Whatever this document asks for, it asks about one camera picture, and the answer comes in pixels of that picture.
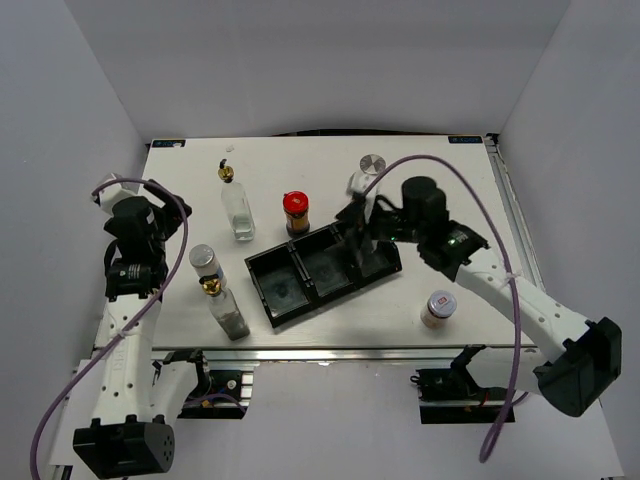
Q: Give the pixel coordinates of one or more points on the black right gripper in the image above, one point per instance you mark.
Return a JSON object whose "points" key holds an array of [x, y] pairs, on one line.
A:
{"points": [[355, 213]]}

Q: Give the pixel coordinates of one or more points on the aluminium right side rail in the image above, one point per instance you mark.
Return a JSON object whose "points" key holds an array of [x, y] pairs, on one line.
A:
{"points": [[514, 213]]}

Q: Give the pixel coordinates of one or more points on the left blue logo sticker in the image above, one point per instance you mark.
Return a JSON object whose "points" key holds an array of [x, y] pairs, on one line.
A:
{"points": [[168, 143]]}

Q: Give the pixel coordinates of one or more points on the spice jar with red label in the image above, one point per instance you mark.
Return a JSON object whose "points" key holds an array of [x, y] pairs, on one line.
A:
{"points": [[439, 307]]}

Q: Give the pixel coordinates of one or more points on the clear glass oil bottle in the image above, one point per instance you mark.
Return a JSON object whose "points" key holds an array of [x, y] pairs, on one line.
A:
{"points": [[235, 201]]}

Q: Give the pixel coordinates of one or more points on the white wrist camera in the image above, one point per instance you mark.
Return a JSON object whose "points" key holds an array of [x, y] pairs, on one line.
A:
{"points": [[107, 197], [359, 185]]}

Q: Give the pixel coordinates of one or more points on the black three-compartment tray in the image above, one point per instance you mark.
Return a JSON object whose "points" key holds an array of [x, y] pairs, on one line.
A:
{"points": [[305, 274]]}

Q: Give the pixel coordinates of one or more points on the aluminium front rail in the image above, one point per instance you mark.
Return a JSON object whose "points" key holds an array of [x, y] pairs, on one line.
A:
{"points": [[331, 355]]}

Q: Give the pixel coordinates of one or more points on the clear shaker with steel lid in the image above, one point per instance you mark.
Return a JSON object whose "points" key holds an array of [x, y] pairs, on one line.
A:
{"points": [[370, 167]]}

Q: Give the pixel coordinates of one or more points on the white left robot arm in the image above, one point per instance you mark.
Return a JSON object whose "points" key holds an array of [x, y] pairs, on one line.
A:
{"points": [[131, 429]]}

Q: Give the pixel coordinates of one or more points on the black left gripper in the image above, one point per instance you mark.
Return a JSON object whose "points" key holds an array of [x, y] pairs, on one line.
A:
{"points": [[173, 212]]}

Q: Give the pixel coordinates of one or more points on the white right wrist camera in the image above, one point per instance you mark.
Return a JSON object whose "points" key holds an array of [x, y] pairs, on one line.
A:
{"points": [[359, 185]]}

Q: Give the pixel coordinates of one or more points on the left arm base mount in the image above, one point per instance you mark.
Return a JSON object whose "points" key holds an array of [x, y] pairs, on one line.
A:
{"points": [[210, 387]]}

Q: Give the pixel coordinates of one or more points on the blue logo sticker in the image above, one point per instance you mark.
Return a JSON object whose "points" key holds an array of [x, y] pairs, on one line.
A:
{"points": [[168, 143], [465, 139]]}

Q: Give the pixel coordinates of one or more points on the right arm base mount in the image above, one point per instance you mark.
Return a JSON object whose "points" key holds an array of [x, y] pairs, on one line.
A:
{"points": [[449, 396]]}

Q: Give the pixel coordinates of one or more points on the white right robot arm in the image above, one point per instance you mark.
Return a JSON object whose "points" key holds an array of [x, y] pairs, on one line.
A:
{"points": [[576, 359]]}

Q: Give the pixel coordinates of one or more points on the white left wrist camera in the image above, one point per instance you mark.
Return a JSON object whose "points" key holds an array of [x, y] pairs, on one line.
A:
{"points": [[107, 197]]}

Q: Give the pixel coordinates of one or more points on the red-lid orange sauce jar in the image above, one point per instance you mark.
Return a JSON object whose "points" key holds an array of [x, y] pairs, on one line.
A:
{"points": [[296, 209]]}

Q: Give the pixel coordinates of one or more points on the blue-label silver-lid jar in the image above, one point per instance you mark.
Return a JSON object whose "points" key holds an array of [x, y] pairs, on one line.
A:
{"points": [[205, 263]]}

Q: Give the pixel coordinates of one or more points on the right blue logo sticker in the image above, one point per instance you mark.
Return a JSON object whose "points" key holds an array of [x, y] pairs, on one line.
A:
{"points": [[465, 139]]}

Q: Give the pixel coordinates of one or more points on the aluminium rail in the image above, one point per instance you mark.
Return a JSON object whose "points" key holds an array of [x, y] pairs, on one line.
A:
{"points": [[514, 213], [331, 355]]}

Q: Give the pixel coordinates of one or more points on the glass bottle with brown residue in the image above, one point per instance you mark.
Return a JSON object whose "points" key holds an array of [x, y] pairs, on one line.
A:
{"points": [[224, 308]]}

